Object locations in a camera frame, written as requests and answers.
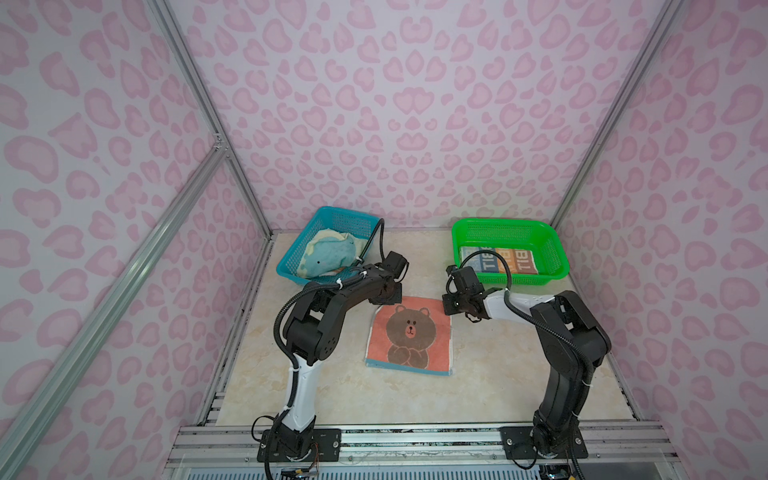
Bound teal yellow hippo towel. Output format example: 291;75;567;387
296;229;367;279

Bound left diagonal aluminium strut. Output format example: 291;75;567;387
1;146;228;479

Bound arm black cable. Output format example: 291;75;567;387
446;249;595;480
263;218;386;480

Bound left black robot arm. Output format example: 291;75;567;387
272;251;409;456

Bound corner aluminium post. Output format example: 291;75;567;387
550;0;688;230
147;0;273;239

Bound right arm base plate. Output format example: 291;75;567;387
499;426;589;462

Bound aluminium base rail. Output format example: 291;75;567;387
166;420;687;479

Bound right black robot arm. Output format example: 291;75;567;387
443;265;611;458

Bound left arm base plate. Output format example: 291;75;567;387
257;426;342;463

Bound green plastic basket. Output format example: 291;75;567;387
452;218;570;286

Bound pink orange towel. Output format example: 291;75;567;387
365;297;453;376

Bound left corner aluminium post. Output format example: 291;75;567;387
147;0;273;239

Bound right corner aluminium post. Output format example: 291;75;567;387
550;0;688;230

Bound teal plastic basket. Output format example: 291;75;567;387
276;206;384;286

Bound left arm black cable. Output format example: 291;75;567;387
263;218;386;480

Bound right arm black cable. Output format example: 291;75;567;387
446;249;595;480

